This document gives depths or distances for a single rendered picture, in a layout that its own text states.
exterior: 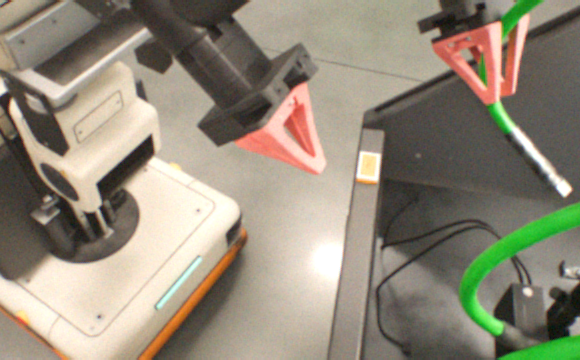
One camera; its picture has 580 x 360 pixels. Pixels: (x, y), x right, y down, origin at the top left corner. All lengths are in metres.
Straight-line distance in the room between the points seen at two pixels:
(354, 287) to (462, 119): 0.32
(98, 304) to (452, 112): 1.04
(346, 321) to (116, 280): 0.95
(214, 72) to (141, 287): 1.13
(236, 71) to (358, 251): 0.38
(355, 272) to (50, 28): 0.59
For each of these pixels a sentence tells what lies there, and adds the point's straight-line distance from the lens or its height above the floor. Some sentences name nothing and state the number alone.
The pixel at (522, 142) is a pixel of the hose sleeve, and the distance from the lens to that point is 0.61.
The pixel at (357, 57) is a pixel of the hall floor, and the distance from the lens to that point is 2.54.
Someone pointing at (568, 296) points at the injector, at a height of 1.05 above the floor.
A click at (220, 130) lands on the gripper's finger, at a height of 1.25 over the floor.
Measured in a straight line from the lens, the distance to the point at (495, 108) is 0.60.
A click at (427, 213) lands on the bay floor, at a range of 0.93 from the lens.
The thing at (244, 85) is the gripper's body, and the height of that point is 1.29.
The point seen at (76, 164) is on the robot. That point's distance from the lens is 1.08.
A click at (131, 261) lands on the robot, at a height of 0.28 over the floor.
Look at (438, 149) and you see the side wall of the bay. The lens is 0.90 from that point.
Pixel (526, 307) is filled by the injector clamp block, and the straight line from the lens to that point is 0.71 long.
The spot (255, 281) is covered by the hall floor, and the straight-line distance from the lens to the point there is 1.78.
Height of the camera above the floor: 1.57
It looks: 51 degrees down
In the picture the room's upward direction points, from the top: straight up
